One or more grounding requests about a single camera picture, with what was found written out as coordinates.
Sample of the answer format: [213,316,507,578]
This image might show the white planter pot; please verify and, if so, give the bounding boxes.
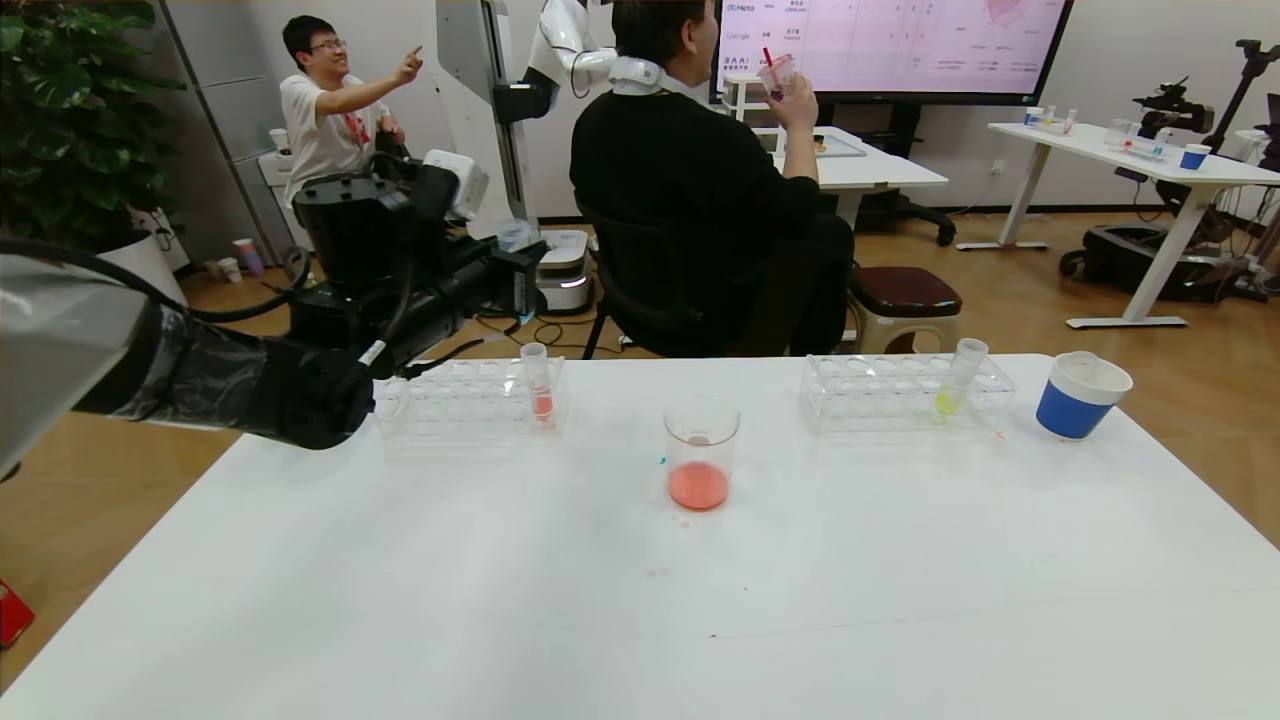
[95,230,189,307]

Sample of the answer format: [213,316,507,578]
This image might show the pale red pigment test tube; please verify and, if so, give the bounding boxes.
[520,342,555,421]

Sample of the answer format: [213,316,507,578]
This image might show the red flat object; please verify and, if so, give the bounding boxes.
[0,580,36,649]

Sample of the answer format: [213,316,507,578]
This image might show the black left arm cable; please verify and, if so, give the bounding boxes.
[0,237,313,325]

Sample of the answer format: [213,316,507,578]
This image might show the black office chair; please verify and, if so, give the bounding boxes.
[575,200,851,361]

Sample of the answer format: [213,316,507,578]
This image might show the clear glass beaker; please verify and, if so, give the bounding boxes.
[664,396,742,513]

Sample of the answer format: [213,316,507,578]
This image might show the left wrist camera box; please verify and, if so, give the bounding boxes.
[422,149,491,223]

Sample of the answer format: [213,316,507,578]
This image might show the blue white paper cup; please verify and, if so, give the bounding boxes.
[1035,351,1134,441]

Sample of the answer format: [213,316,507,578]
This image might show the drink cup red straw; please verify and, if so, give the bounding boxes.
[757,48,798,101]

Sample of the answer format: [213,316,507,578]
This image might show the green potted plant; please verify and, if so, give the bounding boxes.
[0,0,189,256]

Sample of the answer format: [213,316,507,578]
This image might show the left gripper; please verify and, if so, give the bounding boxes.
[434,238,551,318]

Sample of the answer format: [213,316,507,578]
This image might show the white drawer shelf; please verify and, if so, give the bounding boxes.
[722,72,773,123]

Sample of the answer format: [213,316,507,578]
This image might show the white desk with tray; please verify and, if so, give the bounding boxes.
[770,126,949,251]

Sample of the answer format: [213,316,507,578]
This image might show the white desk T-shaped legs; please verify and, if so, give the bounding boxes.
[988,122,1280,331]

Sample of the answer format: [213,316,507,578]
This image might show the clear acrylic tube rack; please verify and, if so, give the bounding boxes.
[800,353,1016,436]
[372,357,569,441]

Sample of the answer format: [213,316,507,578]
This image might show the large display screen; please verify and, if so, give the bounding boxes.
[710,0,1075,107]

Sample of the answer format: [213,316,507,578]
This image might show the brown cushioned stool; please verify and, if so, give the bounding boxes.
[848,266,963,354]

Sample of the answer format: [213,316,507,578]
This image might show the white humanoid robot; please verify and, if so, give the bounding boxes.
[434,0,616,316]

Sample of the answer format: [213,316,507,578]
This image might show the yellow pigment test tube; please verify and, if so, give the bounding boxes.
[933,338,991,419]

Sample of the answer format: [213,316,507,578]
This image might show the seated man black sweater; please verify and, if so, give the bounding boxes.
[570,0,856,359]

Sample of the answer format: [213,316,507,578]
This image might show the seated man white shirt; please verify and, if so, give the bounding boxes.
[270,15,426,201]

